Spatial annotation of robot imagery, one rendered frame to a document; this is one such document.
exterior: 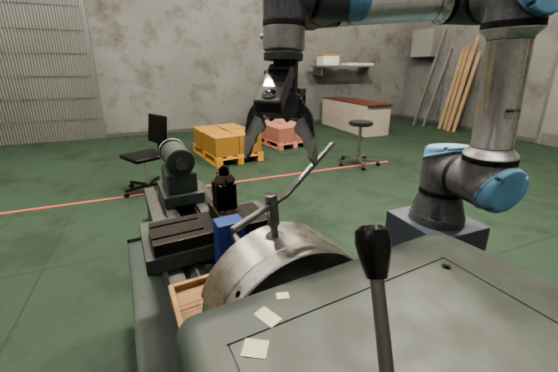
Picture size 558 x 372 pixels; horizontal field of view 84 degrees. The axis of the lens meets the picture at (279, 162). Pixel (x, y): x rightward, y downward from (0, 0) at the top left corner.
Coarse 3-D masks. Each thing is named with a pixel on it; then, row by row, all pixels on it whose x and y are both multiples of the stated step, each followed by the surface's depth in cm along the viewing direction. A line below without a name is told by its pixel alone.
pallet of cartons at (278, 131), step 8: (272, 120) 680; (280, 120) 679; (272, 128) 609; (280, 128) 596; (288, 128) 599; (264, 136) 641; (272, 136) 614; (280, 136) 594; (288, 136) 604; (296, 136) 613; (272, 144) 635; (280, 144) 595; (288, 144) 635; (296, 144) 616
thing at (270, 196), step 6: (270, 192) 56; (270, 198) 54; (276, 198) 55; (270, 204) 55; (276, 204) 55; (270, 210) 55; (276, 210) 55; (270, 216) 55; (276, 216) 56; (270, 222) 56; (276, 222) 56; (276, 228) 57; (276, 234) 57
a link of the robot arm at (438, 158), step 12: (432, 144) 88; (444, 144) 87; (456, 144) 87; (432, 156) 86; (444, 156) 83; (456, 156) 81; (432, 168) 86; (444, 168) 82; (420, 180) 91; (432, 180) 87; (444, 180) 82; (432, 192) 87; (444, 192) 85
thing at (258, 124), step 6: (252, 120) 58; (258, 120) 58; (264, 120) 59; (252, 126) 59; (258, 126) 58; (264, 126) 58; (252, 132) 59; (258, 132) 59; (246, 138) 60; (252, 138) 59; (246, 144) 60; (252, 144) 60; (246, 150) 60; (246, 156) 61
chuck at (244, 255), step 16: (288, 224) 62; (304, 224) 65; (240, 240) 59; (256, 240) 58; (288, 240) 56; (304, 240) 56; (320, 240) 58; (224, 256) 58; (240, 256) 56; (256, 256) 54; (224, 272) 55; (240, 272) 53; (208, 288) 57; (224, 288) 53; (208, 304) 55
